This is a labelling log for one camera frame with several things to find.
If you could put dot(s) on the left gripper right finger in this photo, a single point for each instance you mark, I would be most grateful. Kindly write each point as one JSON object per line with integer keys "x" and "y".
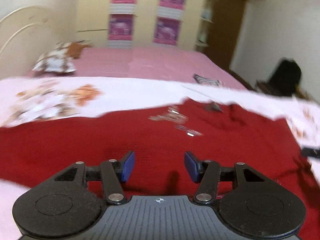
{"x": 247, "y": 202}

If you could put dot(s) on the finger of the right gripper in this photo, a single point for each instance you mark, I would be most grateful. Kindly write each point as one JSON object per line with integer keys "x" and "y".
{"x": 311, "y": 152}

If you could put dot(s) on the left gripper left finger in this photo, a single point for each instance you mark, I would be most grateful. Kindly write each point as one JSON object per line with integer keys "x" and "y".
{"x": 71, "y": 201}

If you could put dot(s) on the red knit sweater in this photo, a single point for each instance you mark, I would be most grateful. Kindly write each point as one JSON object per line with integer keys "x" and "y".
{"x": 32, "y": 152}

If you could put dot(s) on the black bag on chair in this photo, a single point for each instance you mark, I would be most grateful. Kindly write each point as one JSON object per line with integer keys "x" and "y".
{"x": 284, "y": 81}

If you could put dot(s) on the white floral blanket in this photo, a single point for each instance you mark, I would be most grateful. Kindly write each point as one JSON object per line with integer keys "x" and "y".
{"x": 120, "y": 94}

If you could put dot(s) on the striped folded garment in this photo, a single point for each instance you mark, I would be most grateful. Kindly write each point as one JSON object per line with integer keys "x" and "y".
{"x": 207, "y": 81}

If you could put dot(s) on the floral pillow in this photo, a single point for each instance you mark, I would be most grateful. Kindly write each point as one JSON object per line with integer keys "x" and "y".
{"x": 55, "y": 61}

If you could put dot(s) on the orange brown pillow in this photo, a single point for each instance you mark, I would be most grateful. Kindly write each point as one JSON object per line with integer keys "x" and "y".
{"x": 74, "y": 50}

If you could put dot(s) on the brown wooden door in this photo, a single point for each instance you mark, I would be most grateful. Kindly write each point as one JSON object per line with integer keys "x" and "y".
{"x": 223, "y": 33}

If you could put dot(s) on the pink bed sheet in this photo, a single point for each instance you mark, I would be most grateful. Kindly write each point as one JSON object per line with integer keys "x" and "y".
{"x": 156, "y": 63}

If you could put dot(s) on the cream headboard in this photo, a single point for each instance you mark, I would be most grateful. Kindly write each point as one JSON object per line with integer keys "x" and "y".
{"x": 26, "y": 34}

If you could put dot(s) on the lower right purple poster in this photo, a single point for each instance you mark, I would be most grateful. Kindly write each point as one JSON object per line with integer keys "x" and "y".
{"x": 167, "y": 31}

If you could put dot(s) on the lower left purple poster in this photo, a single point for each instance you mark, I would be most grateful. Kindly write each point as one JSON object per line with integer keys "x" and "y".
{"x": 121, "y": 27}

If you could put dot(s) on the cream wardrobe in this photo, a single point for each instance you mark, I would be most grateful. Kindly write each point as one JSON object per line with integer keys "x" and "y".
{"x": 92, "y": 22}

